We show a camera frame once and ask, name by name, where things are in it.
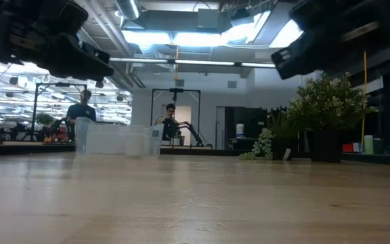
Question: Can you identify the light green cup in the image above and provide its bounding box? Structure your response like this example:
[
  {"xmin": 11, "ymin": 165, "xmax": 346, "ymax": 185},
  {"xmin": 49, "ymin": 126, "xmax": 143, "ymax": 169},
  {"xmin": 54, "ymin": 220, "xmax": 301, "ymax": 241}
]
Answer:
[{"xmin": 364, "ymin": 134, "xmax": 374, "ymax": 155}]

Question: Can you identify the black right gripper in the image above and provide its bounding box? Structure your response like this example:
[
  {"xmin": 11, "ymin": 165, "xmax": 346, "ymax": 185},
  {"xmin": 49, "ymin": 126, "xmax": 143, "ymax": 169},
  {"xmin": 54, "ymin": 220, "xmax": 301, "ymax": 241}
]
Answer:
[{"xmin": 271, "ymin": 0, "xmax": 390, "ymax": 81}]

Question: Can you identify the linear ceiling light bar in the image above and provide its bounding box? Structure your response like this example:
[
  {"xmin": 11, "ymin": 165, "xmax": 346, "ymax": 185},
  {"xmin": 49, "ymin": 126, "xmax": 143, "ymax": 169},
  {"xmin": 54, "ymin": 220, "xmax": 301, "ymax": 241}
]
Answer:
[{"xmin": 109, "ymin": 57, "xmax": 277, "ymax": 68}]

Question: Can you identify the white-flowered potted plant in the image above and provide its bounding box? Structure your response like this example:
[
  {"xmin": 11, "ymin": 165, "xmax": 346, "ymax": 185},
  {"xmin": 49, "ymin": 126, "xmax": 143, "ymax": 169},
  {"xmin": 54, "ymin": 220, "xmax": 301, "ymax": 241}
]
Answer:
[{"xmin": 288, "ymin": 71, "xmax": 378, "ymax": 163}]

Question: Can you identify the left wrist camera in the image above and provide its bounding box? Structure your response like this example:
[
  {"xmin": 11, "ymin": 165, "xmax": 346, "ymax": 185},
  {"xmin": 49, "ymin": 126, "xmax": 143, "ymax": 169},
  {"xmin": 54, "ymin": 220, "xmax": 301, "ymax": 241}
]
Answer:
[{"xmin": 54, "ymin": 0, "xmax": 90, "ymax": 37}]

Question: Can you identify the small distant green plant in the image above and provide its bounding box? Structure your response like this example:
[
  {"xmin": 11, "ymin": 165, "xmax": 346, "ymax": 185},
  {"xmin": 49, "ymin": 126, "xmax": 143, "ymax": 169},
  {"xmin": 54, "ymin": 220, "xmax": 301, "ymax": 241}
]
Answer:
[{"xmin": 35, "ymin": 113, "xmax": 56, "ymax": 136}]

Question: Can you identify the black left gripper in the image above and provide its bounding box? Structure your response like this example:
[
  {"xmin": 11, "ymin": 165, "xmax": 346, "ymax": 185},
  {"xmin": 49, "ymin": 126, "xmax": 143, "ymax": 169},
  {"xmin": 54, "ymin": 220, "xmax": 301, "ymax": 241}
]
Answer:
[{"xmin": 0, "ymin": 0, "xmax": 114, "ymax": 82}]

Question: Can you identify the dark green cup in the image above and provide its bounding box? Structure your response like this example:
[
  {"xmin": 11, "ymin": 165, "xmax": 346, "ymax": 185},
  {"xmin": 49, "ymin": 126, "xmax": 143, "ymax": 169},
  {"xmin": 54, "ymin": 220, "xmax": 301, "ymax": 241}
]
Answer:
[{"xmin": 373, "ymin": 138, "xmax": 385, "ymax": 155}]

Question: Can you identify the black gantry frame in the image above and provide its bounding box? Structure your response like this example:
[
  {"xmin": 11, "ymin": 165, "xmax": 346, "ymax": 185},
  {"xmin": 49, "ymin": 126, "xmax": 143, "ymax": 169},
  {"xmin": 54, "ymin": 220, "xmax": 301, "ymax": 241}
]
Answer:
[
  {"xmin": 150, "ymin": 87, "xmax": 202, "ymax": 149},
  {"xmin": 30, "ymin": 82, "xmax": 88, "ymax": 142}
]

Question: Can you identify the clear plastic basket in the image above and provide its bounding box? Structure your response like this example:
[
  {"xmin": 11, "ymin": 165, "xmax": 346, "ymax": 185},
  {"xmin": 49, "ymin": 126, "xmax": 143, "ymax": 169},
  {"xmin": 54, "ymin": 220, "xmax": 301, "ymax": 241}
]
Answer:
[{"xmin": 74, "ymin": 117, "xmax": 165, "ymax": 158}]

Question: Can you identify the ceiling light panel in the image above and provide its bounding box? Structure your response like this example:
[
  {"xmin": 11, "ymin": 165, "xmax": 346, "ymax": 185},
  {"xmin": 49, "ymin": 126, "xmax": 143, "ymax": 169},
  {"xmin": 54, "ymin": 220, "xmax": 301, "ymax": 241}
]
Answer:
[{"xmin": 122, "ymin": 29, "xmax": 223, "ymax": 47}]

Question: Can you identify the black cabinet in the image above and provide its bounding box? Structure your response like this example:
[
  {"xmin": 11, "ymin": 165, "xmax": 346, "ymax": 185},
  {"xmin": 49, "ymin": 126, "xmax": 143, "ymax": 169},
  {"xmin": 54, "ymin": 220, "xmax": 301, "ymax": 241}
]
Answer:
[{"xmin": 232, "ymin": 106, "xmax": 269, "ymax": 150}]

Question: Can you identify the grey ceiling box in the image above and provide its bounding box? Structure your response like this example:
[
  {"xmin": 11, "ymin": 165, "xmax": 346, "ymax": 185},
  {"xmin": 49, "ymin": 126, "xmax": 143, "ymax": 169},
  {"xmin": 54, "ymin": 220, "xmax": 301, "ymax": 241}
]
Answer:
[{"xmin": 197, "ymin": 8, "xmax": 222, "ymax": 30}]

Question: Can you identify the succulent potted plant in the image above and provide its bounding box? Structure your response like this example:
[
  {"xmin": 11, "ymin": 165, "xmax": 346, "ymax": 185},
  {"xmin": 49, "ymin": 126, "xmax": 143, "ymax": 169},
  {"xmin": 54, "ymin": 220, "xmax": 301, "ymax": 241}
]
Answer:
[{"xmin": 238, "ymin": 107, "xmax": 301, "ymax": 161}]

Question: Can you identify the person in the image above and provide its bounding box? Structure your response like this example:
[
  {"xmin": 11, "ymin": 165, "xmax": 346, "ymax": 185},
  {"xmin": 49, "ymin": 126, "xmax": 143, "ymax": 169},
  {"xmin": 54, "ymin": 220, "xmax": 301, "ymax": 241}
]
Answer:
[
  {"xmin": 65, "ymin": 89, "xmax": 98, "ymax": 125},
  {"xmin": 154, "ymin": 103, "xmax": 186, "ymax": 146}
]

